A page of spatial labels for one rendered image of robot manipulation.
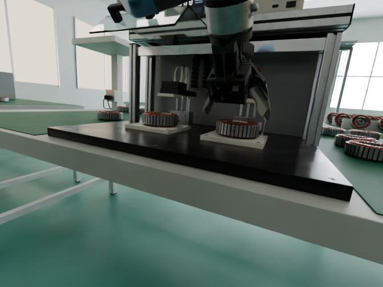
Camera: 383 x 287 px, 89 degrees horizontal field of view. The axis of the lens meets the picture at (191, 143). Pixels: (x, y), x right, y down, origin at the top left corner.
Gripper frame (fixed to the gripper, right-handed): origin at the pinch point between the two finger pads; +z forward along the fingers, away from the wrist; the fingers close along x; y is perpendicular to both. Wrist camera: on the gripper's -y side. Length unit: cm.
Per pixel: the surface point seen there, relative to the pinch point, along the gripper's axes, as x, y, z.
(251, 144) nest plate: 5.0, 7.1, 2.1
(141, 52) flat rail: -39.7, -21.5, -7.2
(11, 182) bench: -161, 23, 64
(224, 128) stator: -2.2, 3.7, 1.5
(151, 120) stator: -23.6, 4.1, 1.5
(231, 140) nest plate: 0.3, 7.0, 2.0
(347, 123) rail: 57, -101, 83
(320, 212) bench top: 16.0, 24.0, -6.3
